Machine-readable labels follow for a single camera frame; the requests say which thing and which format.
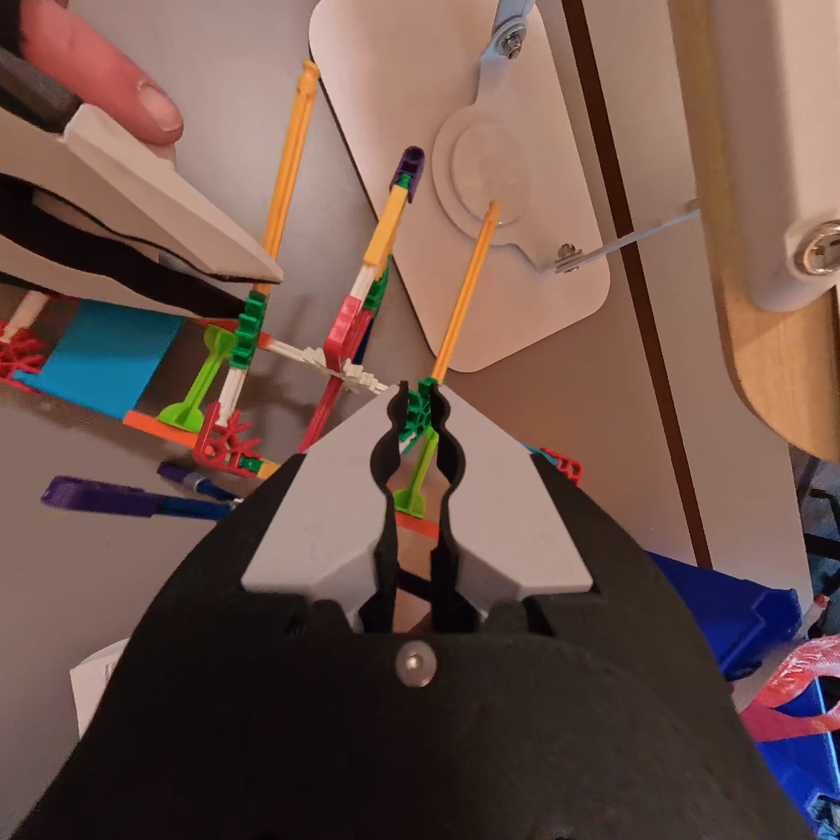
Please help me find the white metal stand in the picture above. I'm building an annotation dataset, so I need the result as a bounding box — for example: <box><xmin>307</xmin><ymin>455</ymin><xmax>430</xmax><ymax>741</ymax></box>
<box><xmin>308</xmin><ymin>0</ymin><xmax>703</xmax><ymax>374</ymax></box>

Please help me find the colourful construction toy airplane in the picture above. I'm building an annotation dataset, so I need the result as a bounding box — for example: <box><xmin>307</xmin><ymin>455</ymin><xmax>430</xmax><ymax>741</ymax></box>
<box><xmin>0</xmin><ymin>61</ymin><xmax>584</xmax><ymax>526</ymax></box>

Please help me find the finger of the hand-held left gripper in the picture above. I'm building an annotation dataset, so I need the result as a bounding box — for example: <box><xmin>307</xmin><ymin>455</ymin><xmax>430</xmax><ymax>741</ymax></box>
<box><xmin>0</xmin><ymin>197</ymin><xmax>248</xmax><ymax>322</ymax></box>
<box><xmin>0</xmin><ymin>105</ymin><xmax>284</xmax><ymax>284</ymax></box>

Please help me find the white instruction booklet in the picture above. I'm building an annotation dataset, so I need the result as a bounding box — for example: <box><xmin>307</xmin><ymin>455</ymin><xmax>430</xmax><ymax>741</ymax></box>
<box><xmin>69</xmin><ymin>640</ymin><xmax>132</xmax><ymax>736</ymax></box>

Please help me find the crumpled printed packaging bag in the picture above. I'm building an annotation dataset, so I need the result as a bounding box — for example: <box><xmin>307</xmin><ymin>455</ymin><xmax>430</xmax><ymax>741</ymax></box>
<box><xmin>742</xmin><ymin>633</ymin><xmax>840</xmax><ymax>742</ymax></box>

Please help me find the person's left hand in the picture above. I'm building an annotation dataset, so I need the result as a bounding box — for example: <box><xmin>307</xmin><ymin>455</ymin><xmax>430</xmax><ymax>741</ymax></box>
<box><xmin>20</xmin><ymin>0</ymin><xmax>185</xmax><ymax>147</ymax></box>

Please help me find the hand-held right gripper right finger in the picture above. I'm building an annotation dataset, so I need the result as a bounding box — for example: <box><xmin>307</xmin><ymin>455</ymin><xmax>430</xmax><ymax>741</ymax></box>
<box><xmin>428</xmin><ymin>382</ymin><xmax>595</xmax><ymax>634</ymax></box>

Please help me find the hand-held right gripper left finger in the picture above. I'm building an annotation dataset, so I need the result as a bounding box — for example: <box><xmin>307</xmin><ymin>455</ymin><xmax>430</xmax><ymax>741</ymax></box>
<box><xmin>241</xmin><ymin>382</ymin><xmax>411</xmax><ymax>634</ymax></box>

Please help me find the blue plastic bin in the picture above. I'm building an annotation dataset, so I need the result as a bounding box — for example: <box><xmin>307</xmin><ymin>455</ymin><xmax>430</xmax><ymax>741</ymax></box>
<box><xmin>646</xmin><ymin>551</ymin><xmax>840</xmax><ymax>840</ymax></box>

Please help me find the wooden board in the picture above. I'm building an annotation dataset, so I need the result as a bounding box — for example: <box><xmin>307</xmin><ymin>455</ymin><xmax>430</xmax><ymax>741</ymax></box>
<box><xmin>666</xmin><ymin>0</ymin><xmax>840</xmax><ymax>463</ymax></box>

